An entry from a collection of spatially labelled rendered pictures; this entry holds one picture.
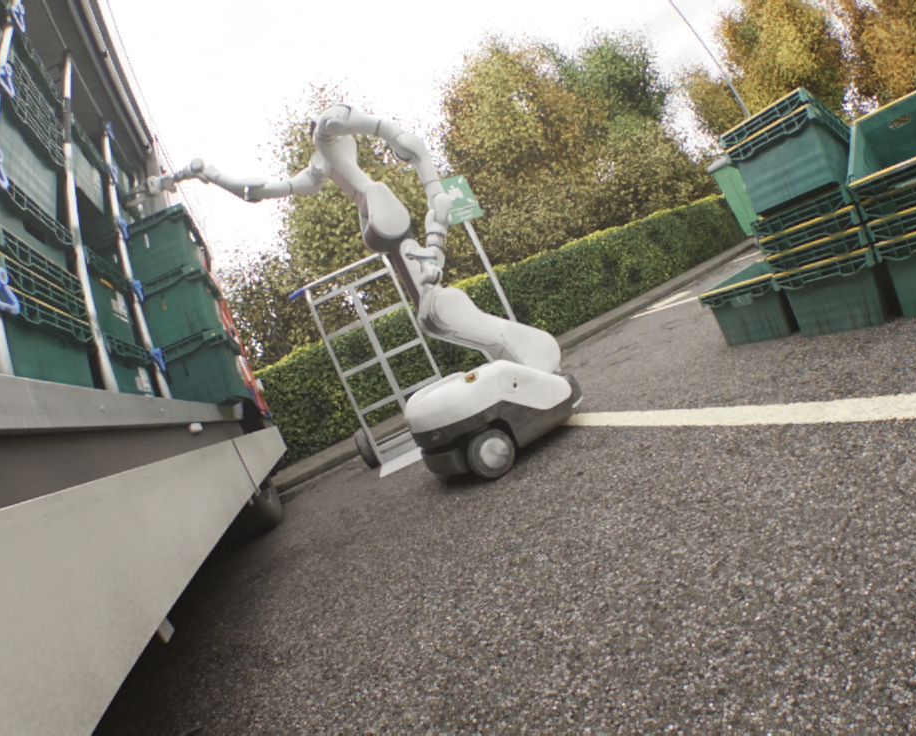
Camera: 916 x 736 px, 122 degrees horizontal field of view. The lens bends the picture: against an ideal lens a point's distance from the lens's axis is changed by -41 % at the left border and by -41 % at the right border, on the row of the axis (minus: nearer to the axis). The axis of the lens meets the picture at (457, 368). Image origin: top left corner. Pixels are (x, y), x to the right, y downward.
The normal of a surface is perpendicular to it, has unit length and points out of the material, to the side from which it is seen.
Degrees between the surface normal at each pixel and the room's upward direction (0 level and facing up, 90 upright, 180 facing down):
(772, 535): 0
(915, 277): 95
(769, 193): 76
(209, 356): 93
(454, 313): 90
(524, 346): 90
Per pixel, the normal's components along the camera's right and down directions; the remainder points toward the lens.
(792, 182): -0.94, 0.18
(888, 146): -0.68, 0.68
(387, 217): 0.31, -0.11
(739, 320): -0.85, 0.42
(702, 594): -0.41, -0.91
